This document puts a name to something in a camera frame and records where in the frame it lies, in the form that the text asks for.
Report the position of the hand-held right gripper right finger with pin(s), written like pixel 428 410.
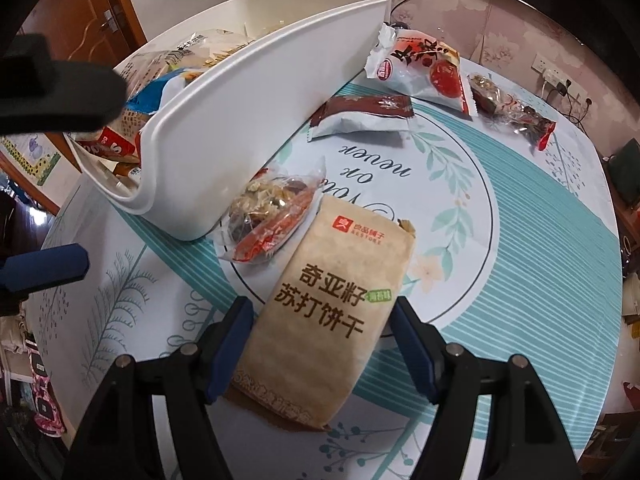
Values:
pixel 415 350

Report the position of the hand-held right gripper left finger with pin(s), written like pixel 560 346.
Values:
pixel 227 350

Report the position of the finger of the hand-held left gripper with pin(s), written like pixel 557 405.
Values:
pixel 45 266
pixel 60 92

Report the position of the blue foil snack packet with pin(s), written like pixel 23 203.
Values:
pixel 145 100

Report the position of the beige cracker packet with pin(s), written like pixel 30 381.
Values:
pixel 325 310

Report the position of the white plastic storage box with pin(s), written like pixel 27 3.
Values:
pixel 280 100

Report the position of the wooden door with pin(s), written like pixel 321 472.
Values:
pixel 75 5

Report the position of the clear red nut packet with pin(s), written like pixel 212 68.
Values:
pixel 270 210
pixel 510 105

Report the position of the brown white snack packet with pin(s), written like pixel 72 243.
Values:
pixel 360 115

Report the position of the white red snack packet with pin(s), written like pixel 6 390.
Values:
pixel 425 70

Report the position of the wall poster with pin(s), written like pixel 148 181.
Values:
pixel 30 160

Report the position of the wall socket panel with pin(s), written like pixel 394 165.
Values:
pixel 550 72

